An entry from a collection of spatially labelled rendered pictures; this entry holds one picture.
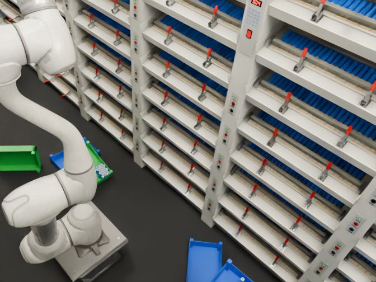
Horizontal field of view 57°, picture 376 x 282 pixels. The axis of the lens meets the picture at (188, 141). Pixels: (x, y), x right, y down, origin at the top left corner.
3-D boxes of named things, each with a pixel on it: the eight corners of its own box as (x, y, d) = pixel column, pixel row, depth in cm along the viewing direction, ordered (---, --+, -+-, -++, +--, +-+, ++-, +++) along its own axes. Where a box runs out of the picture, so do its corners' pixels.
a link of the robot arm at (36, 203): (73, 250, 181) (31, 273, 170) (60, 223, 186) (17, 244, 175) (74, 201, 117) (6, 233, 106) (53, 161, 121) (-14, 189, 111)
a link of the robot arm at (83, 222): (107, 236, 188) (105, 214, 172) (75, 253, 179) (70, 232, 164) (94, 214, 196) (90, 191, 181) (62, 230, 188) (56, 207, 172)
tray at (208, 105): (222, 122, 175) (221, 111, 167) (143, 69, 202) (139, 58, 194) (247, 97, 181) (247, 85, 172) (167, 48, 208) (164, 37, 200)
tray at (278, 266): (292, 288, 199) (295, 285, 187) (214, 221, 226) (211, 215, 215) (313, 261, 205) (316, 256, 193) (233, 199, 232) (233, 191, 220)
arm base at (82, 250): (83, 264, 181) (81, 260, 177) (65, 233, 193) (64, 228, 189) (114, 247, 190) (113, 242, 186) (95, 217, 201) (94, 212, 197)
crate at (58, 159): (66, 178, 248) (64, 170, 242) (51, 162, 257) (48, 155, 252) (100, 158, 265) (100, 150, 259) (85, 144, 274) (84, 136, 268)
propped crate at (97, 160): (111, 175, 253) (113, 171, 247) (88, 191, 242) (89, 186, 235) (87, 145, 259) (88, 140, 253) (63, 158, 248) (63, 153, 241)
